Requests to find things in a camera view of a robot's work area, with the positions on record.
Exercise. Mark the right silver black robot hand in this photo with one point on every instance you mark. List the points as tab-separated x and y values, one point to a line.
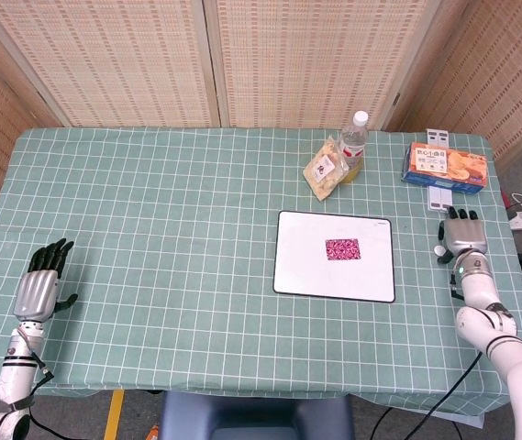
464	234

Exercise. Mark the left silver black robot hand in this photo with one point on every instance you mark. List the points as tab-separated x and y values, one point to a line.
38	293

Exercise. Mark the small white round disc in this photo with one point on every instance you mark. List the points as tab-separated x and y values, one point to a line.
439	250

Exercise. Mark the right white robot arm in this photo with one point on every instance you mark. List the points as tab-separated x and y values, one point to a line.
485	316

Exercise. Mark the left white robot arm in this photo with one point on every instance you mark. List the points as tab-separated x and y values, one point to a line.
15	371

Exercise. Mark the white board with black rim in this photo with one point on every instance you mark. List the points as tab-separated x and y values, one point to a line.
334	279

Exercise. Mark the white plastic rack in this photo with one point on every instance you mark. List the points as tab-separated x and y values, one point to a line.
439	199

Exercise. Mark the blue orange cookie box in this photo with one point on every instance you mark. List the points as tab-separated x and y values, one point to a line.
444	167

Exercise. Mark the green checked tablecloth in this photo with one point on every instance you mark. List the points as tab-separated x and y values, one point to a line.
173	256

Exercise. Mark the clear plastic water bottle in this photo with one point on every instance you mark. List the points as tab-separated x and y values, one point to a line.
354	137

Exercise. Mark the clear bag of snacks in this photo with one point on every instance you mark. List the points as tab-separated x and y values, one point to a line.
325	172

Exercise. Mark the small orange object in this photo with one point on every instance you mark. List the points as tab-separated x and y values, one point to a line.
153	433

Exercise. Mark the bamboo folding screen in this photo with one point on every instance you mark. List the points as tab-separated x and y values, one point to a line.
127	59

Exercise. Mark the dark blue chair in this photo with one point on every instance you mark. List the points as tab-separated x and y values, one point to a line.
256	417

